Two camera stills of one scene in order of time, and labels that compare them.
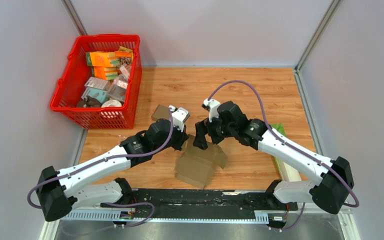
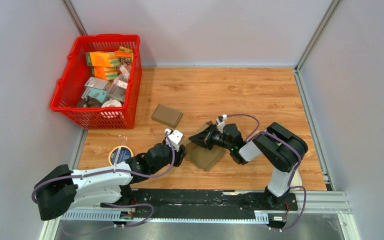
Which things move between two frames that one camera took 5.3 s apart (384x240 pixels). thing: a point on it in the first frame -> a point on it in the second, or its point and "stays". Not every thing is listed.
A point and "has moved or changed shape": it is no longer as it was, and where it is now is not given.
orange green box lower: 105,72 stays
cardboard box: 161,112 stays
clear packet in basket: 118,87 stays
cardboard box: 195,166 has moved or changed shape
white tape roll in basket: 111,103 stays
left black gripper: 182,137 -> 179,155
